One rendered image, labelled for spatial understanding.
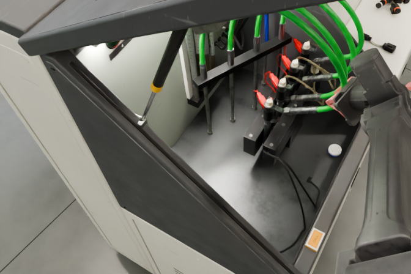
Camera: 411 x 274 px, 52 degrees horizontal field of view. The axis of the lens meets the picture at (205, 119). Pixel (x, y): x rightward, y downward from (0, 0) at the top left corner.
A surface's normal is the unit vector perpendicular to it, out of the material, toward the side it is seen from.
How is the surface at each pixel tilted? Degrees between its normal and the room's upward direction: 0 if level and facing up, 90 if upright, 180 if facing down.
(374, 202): 48
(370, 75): 65
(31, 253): 0
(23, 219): 0
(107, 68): 90
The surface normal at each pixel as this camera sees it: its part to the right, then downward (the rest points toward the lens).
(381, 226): -0.57, -0.79
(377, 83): -0.37, 0.44
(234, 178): -0.07, -0.60
